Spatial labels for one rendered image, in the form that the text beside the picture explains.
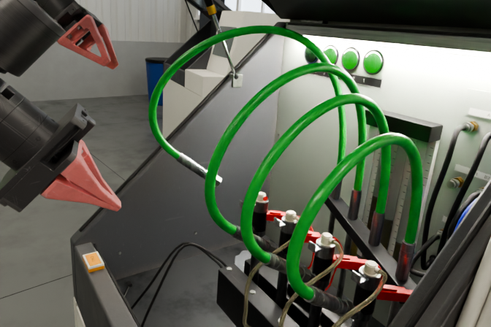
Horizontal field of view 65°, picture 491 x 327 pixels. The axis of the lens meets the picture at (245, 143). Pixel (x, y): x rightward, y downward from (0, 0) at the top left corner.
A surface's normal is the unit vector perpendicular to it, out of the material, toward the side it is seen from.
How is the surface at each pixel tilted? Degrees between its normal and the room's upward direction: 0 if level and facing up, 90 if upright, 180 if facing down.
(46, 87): 90
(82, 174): 104
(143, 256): 90
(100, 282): 0
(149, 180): 90
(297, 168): 90
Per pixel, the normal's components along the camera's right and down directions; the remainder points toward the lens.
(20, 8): 0.29, 0.17
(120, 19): 0.65, 0.26
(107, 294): 0.07, -0.95
